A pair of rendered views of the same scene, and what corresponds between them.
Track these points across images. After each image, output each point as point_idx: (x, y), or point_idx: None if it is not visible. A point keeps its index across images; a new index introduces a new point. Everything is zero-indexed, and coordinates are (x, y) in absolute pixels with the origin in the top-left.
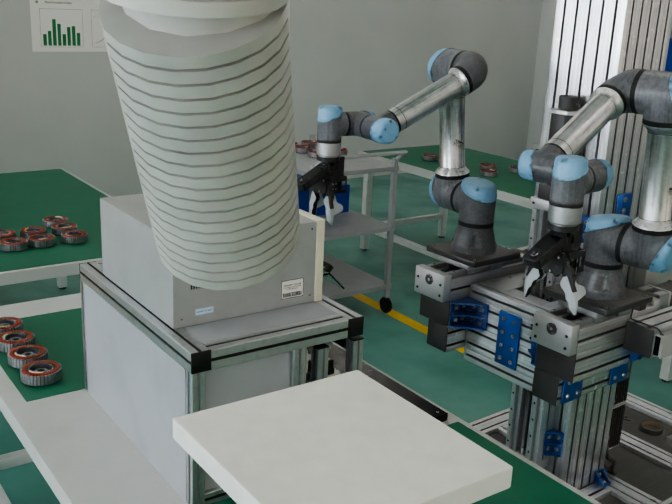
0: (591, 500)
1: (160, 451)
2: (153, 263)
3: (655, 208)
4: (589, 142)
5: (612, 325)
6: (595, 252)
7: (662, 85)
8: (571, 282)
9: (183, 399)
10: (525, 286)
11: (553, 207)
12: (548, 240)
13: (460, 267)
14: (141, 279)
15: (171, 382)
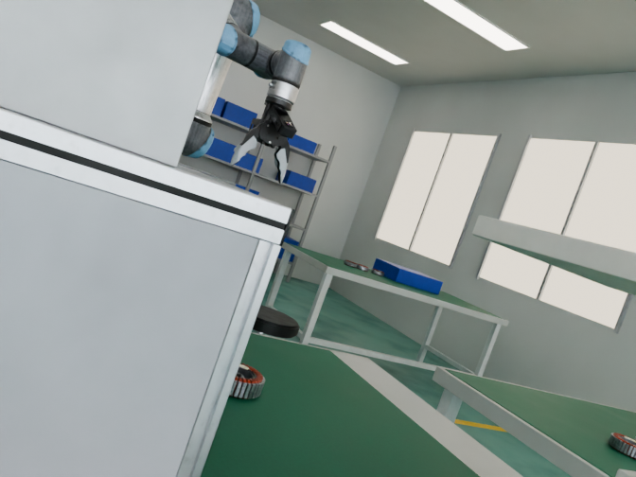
0: (275, 338)
1: (61, 438)
2: (119, 17)
3: (210, 103)
4: None
5: None
6: None
7: (246, 4)
8: (288, 154)
9: (229, 298)
10: (238, 155)
11: (289, 85)
12: (282, 114)
13: None
14: (23, 44)
15: (184, 273)
